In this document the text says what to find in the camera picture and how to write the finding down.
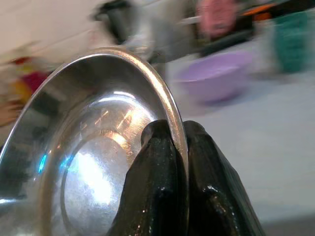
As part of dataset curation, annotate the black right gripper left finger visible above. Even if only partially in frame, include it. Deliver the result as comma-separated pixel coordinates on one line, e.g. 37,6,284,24
107,119,189,236

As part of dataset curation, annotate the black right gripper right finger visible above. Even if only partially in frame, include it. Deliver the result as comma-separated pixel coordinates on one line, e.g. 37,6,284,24
183,120,267,236

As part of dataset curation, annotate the stainless steel plate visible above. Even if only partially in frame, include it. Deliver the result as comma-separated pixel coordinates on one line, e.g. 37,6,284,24
0,47,190,236

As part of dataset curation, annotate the purple plastic basin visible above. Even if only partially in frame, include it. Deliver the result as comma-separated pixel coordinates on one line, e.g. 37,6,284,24
174,51,254,104

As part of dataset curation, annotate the teal plastic bucket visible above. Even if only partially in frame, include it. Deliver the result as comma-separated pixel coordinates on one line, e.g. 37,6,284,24
273,11,315,74

